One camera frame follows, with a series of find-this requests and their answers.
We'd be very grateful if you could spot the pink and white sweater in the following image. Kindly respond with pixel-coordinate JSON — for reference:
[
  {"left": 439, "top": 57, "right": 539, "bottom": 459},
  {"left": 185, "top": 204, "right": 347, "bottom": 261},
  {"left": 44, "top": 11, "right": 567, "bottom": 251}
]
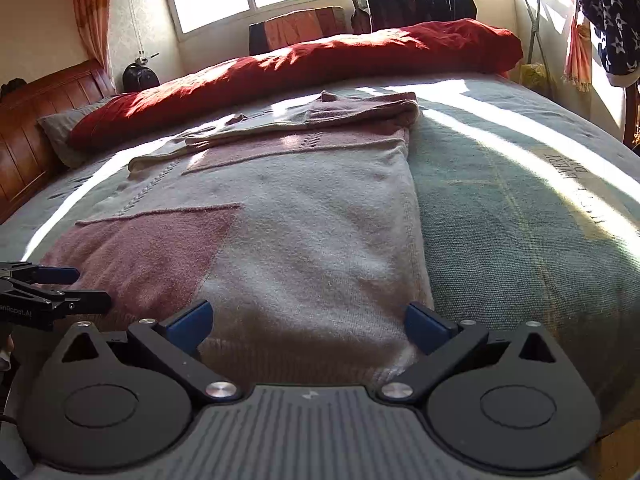
[{"left": 42, "top": 92, "right": 432, "bottom": 385}]

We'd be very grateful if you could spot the yellow green bag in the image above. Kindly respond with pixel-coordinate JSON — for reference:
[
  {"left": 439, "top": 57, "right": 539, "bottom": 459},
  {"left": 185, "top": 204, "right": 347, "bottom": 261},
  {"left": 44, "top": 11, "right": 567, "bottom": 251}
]
[{"left": 520, "top": 63, "right": 552, "bottom": 99}]

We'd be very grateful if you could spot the black bag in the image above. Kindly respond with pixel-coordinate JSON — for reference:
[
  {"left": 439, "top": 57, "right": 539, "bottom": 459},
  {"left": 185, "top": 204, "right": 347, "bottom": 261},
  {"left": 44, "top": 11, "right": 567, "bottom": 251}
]
[{"left": 122, "top": 53, "right": 160, "bottom": 93}]

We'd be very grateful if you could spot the wooden headboard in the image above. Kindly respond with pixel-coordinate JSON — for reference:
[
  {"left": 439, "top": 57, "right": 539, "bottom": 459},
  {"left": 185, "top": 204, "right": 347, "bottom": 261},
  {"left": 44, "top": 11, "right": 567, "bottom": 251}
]
[{"left": 0, "top": 60, "right": 115, "bottom": 221}]

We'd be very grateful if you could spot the person's left hand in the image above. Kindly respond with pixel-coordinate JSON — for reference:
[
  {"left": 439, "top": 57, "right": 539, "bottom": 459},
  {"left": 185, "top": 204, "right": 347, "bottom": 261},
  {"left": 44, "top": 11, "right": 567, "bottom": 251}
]
[{"left": 0, "top": 335, "right": 14, "bottom": 373}]

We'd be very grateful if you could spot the navy star-pattern garment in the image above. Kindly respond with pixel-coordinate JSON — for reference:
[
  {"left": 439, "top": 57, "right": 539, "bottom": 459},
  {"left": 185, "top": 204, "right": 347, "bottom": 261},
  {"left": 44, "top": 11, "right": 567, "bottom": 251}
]
[{"left": 577, "top": 0, "right": 640, "bottom": 88}]

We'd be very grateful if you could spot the orange left curtain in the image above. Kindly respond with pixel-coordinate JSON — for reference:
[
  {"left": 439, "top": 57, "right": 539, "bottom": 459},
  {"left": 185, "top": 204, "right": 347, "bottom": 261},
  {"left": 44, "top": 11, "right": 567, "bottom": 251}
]
[{"left": 73, "top": 0, "right": 111, "bottom": 72}]

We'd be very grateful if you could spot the red duvet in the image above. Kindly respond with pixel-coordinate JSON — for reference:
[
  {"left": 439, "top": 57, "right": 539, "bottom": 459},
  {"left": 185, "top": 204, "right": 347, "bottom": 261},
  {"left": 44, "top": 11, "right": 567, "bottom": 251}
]
[{"left": 68, "top": 18, "right": 523, "bottom": 153}]

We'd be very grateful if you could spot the wooden chair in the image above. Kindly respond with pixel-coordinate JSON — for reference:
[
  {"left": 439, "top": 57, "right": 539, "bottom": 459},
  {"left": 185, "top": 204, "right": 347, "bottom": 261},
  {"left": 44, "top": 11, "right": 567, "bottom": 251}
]
[{"left": 623, "top": 82, "right": 639, "bottom": 150}]

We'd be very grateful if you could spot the grey pillow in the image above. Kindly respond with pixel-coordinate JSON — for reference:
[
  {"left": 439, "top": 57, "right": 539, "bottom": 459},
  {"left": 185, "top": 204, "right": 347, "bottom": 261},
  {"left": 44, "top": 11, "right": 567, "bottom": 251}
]
[{"left": 37, "top": 96, "right": 113, "bottom": 169}]

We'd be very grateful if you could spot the green plaid bed blanket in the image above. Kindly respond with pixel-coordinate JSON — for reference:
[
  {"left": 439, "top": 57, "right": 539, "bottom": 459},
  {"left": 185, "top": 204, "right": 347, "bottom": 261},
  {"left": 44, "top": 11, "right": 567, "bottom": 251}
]
[{"left": 1, "top": 75, "right": 639, "bottom": 432}]

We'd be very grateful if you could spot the orange hanging cloth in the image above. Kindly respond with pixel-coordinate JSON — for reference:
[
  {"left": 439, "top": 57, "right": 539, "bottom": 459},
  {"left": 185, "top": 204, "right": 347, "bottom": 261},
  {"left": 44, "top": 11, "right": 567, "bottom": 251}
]
[{"left": 248, "top": 6, "right": 348, "bottom": 55}]

